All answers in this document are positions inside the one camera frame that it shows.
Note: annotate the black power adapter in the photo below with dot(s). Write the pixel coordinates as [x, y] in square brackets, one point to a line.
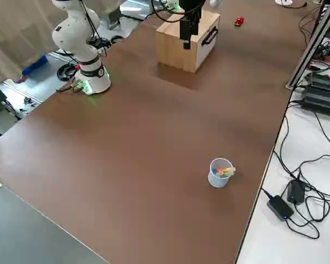
[280, 207]
[296, 191]

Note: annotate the translucent pen cup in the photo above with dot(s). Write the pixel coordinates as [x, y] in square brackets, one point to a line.
[218, 182]

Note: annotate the red toy car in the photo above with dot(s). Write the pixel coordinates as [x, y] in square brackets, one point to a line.
[239, 21]

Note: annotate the aluminium frame post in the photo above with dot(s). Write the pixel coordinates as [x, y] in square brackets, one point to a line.
[310, 49]

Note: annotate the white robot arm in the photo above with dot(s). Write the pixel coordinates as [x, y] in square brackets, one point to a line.
[71, 30]
[172, 5]

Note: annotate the black power supply box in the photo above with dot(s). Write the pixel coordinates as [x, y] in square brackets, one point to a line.
[319, 101]
[325, 82]

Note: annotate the person's leg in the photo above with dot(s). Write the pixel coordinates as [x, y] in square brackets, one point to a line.
[111, 8]

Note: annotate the orange highlighter marker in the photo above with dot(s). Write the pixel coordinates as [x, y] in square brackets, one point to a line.
[222, 172]

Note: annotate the white-fronted wooden drawer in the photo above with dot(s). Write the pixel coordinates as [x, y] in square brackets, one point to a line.
[209, 37]

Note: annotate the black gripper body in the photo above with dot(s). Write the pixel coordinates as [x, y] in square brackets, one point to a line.
[191, 6]

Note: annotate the beige curtain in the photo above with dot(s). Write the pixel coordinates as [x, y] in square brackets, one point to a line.
[16, 33]

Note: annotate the wooden cabinet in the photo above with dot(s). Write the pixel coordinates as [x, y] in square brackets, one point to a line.
[176, 49]

